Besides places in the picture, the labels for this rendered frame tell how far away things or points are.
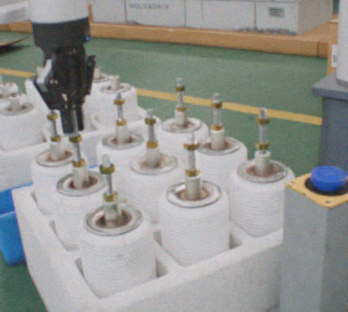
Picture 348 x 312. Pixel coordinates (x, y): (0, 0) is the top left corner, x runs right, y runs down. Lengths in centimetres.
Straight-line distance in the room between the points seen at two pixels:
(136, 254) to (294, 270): 19
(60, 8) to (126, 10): 260
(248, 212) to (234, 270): 9
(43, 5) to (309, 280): 45
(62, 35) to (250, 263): 39
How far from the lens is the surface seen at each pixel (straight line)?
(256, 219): 73
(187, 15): 295
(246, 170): 75
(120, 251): 61
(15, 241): 102
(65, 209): 72
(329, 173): 57
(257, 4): 271
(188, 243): 67
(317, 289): 60
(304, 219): 57
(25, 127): 110
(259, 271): 72
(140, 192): 76
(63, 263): 70
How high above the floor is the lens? 58
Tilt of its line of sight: 22 degrees down
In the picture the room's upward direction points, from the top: 4 degrees counter-clockwise
